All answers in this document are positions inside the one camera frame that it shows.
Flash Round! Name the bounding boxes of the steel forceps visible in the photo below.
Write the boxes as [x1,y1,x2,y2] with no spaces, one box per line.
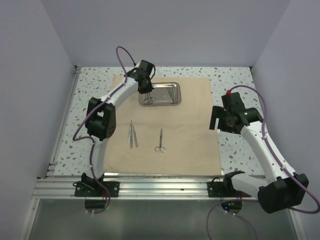
[143,92,157,105]

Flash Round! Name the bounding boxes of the steel instrument tray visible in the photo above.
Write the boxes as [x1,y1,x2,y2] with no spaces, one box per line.
[138,82,182,107]

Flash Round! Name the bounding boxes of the beige surgical cloth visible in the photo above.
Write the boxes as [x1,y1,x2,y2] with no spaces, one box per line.
[103,77,221,176]

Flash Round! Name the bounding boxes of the steel surgical scissors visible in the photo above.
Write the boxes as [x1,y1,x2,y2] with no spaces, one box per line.
[154,129,166,153]

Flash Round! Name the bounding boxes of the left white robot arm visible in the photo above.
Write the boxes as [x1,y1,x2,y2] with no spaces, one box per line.
[81,60,156,197]

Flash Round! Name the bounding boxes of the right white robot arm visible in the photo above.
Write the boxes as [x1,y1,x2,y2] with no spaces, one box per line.
[209,92,309,214]

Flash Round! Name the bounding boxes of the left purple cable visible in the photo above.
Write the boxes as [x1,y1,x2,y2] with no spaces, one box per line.
[72,46,141,215]

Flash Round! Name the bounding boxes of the purple cable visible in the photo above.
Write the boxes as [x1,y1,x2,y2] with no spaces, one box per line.
[206,85,320,240]
[72,46,141,215]

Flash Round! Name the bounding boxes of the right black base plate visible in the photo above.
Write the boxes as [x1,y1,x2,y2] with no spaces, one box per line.
[206,177,243,198]

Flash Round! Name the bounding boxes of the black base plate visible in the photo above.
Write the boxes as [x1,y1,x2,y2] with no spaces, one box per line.
[206,177,243,198]
[72,181,120,198]

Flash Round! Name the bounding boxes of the aluminium front rail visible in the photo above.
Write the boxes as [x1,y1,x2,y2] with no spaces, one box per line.
[31,176,297,200]

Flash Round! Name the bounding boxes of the aluminium rail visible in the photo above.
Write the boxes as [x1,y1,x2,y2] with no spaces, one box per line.
[31,176,297,200]
[45,65,82,178]

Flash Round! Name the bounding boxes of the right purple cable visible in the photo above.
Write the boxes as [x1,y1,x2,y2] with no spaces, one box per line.
[206,85,320,240]

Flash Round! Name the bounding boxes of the aluminium left side rail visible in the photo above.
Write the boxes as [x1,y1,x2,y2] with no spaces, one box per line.
[45,65,82,178]

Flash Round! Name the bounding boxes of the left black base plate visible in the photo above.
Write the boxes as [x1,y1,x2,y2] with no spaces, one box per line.
[72,181,120,198]

